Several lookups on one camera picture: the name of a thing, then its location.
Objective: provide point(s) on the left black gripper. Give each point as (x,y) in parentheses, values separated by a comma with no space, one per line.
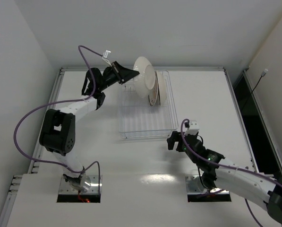
(118,74)

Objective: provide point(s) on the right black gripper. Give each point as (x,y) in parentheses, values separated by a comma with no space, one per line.
(176,141)

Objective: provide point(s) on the floral orange-rim plate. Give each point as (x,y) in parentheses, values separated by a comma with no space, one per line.
(162,88)
(145,81)

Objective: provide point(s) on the sunburst pattern plate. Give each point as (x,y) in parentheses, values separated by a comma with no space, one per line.
(153,95)

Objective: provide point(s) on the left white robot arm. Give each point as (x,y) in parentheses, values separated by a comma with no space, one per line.
(58,133)

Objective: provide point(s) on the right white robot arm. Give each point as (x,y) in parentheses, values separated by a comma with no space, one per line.
(220,172)

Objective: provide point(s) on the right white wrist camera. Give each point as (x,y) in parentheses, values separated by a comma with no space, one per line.
(192,127)

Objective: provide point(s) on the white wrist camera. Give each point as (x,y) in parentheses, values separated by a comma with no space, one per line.
(106,55)
(192,127)

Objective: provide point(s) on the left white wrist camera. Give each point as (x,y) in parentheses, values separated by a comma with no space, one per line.
(106,55)

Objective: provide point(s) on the white wire dish rack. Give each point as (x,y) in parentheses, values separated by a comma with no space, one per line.
(139,120)

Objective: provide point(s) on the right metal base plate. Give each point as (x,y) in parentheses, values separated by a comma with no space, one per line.
(194,187)

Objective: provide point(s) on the metal base plate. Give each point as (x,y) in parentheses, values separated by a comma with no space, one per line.
(93,184)
(194,187)

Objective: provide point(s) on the black cable white plug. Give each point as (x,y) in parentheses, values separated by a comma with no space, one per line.
(263,73)

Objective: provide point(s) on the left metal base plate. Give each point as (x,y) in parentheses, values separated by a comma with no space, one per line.
(93,184)

